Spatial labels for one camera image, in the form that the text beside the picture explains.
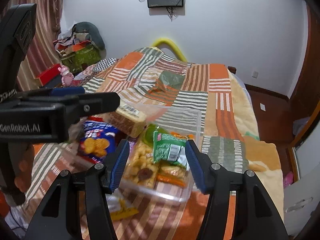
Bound white cabinet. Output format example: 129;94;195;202
284;125;319;237

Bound clear plastic storage bin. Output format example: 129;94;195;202
102;102;202;204

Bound pink plush toy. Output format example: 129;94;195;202
58;65;74;87

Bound yellow bed headboard rail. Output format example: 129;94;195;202
151;37;187;62

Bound red snack bag in bin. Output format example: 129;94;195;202
85;116;108;124

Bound clear puffed snack bag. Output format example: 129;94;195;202
123;140;159;189

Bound striped window curtain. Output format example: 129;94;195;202
1;0;63;90

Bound brown wooden door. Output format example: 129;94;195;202
289;7;319;146

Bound red box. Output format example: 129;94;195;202
35;63;61;87

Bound blue biscuit snack bag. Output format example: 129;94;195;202
78;122;119;164

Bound green jelly cup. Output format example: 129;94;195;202
143;123;169;147

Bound brown wafer cake pack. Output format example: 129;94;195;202
101;101;147;138

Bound white yellow small snack packet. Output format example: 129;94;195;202
106;189;139;222

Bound green snack sachet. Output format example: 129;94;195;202
152;131;188;169

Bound clothes pile with green bag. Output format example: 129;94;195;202
53;22;105;74

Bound patchwork striped bed quilt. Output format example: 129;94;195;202
4;45;284;240

